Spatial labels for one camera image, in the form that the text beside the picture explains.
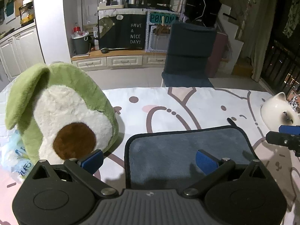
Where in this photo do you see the grey blue towel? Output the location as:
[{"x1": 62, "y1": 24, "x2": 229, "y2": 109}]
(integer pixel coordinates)
[{"x1": 124, "y1": 118, "x2": 257, "y2": 191}]

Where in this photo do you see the white ceramic cat figurine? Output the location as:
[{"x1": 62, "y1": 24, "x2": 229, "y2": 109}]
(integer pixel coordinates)
[{"x1": 260, "y1": 92, "x2": 299, "y2": 132}]

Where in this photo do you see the green avocado plush toy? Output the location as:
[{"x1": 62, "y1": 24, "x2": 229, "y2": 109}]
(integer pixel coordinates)
[{"x1": 5, "y1": 62, "x2": 119, "y2": 164}]

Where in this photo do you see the plastic tissue pack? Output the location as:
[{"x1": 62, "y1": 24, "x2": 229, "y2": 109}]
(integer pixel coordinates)
[{"x1": 1, "y1": 83, "x2": 33, "y2": 183}]

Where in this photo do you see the cartoon printed tablecloth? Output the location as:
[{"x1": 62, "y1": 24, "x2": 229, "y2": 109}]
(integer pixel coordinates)
[{"x1": 1, "y1": 86, "x2": 299, "y2": 224}]

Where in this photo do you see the maroon floor chair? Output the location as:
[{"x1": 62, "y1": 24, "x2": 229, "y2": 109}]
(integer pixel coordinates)
[{"x1": 205, "y1": 32, "x2": 228, "y2": 78}]

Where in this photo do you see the white drawer cabinet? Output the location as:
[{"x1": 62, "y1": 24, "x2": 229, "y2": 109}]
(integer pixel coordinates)
[{"x1": 71, "y1": 50, "x2": 166, "y2": 71}]

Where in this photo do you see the dark blue floor chair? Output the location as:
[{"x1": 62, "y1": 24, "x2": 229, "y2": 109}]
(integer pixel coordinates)
[{"x1": 162, "y1": 21, "x2": 217, "y2": 87}]

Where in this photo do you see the dark grey trash bin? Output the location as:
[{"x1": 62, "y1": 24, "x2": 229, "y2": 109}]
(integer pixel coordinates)
[{"x1": 71, "y1": 26, "x2": 90, "y2": 55}]

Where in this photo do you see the white kitchen cabinet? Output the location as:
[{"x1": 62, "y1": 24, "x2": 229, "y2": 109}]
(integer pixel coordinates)
[{"x1": 1, "y1": 26, "x2": 45, "y2": 81}]

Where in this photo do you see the black have a nice day cloth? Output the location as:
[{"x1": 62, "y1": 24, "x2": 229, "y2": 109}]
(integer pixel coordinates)
[{"x1": 98, "y1": 14, "x2": 146, "y2": 50}]

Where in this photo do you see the black hanging jacket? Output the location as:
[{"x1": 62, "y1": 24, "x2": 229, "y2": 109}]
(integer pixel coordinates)
[{"x1": 184, "y1": 0, "x2": 222, "y2": 27}]

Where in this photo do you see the teal poison sign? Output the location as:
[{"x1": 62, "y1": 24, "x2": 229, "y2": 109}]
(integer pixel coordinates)
[{"x1": 149, "y1": 13, "x2": 177, "y2": 25}]

